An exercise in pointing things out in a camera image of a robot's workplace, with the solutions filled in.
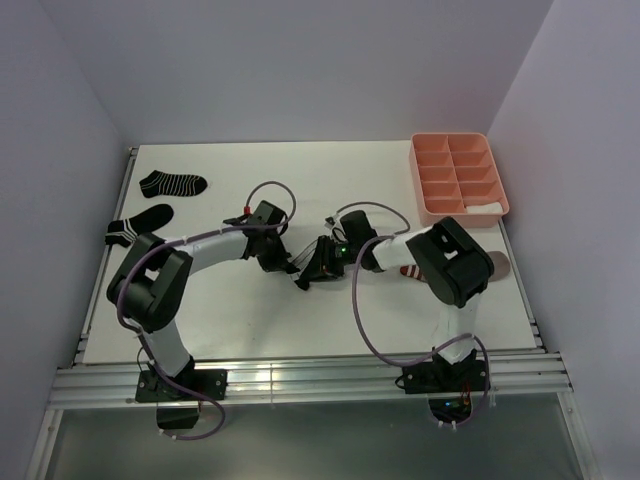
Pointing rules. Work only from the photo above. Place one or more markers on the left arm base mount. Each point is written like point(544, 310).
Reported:
point(198, 385)

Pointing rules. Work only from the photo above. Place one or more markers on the taupe sock red cuff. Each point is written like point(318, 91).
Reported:
point(501, 263)

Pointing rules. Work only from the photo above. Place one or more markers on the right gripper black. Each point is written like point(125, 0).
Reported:
point(322, 266)

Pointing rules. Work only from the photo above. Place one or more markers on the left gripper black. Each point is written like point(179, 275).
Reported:
point(278, 262)

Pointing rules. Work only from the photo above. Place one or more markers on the black sock white cuff stripes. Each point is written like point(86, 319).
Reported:
point(124, 232)

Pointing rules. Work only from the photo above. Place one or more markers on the pink divided organizer tray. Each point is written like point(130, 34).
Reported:
point(451, 171)

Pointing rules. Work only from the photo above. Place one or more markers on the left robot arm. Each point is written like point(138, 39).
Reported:
point(148, 287)

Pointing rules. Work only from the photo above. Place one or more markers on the black sock thin white stripes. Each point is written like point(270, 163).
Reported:
point(159, 183)

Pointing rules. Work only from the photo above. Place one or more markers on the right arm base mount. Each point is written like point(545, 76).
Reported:
point(439, 377)

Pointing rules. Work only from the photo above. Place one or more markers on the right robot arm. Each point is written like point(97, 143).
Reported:
point(455, 267)

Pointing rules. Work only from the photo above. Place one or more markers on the white sock black toe heel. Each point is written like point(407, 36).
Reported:
point(302, 270)

